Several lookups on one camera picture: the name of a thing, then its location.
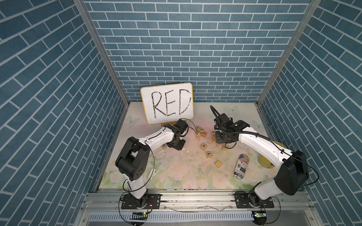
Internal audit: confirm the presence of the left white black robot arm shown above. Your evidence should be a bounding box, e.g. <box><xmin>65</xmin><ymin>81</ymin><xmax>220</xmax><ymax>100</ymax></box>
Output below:
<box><xmin>115</xmin><ymin>119</ymin><xmax>189</xmax><ymax>208</ymax></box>

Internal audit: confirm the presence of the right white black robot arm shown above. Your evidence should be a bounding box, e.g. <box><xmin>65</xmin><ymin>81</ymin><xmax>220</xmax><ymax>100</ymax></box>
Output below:
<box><xmin>214</xmin><ymin>118</ymin><xmax>309</xmax><ymax>208</ymax></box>

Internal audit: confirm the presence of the wooden block yellow letter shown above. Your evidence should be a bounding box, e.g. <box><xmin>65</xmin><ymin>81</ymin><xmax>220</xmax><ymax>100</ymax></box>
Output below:
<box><xmin>215</xmin><ymin>160</ymin><xmax>222</xmax><ymax>168</ymax></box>

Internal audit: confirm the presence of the white whiteboard reading RED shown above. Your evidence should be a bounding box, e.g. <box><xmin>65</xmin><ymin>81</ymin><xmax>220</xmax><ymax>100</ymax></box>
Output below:
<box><xmin>140</xmin><ymin>83</ymin><xmax>194</xmax><ymax>124</ymax></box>

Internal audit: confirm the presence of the wooden block brown W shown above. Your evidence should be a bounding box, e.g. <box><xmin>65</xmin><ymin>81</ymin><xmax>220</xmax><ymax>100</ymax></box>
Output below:
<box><xmin>200</xmin><ymin>143</ymin><xmax>207</xmax><ymax>151</ymax></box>

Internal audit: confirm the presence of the wooden block purple L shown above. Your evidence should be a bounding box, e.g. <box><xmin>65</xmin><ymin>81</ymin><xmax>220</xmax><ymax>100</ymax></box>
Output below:
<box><xmin>206</xmin><ymin>152</ymin><xmax>213</xmax><ymax>158</ymax></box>

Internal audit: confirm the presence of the flag printed metal tin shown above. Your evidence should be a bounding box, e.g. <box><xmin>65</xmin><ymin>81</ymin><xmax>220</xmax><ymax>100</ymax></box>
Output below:
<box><xmin>234</xmin><ymin>154</ymin><xmax>249</xmax><ymax>179</ymax></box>

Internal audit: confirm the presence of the small white eraser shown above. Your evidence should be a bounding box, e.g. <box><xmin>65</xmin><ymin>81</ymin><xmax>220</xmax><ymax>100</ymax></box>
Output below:
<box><xmin>151</xmin><ymin>169</ymin><xmax>156</xmax><ymax>178</ymax></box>

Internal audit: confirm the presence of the yellow marker cup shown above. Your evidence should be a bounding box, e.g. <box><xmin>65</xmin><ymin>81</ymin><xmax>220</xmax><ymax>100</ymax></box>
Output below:
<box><xmin>258</xmin><ymin>141</ymin><xmax>286</xmax><ymax>169</ymax></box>

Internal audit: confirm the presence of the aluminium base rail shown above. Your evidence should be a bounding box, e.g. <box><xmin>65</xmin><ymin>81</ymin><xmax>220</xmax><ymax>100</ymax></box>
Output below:
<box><xmin>75</xmin><ymin>190</ymin><xmax>322</xmax><ymax>226</ymax></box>

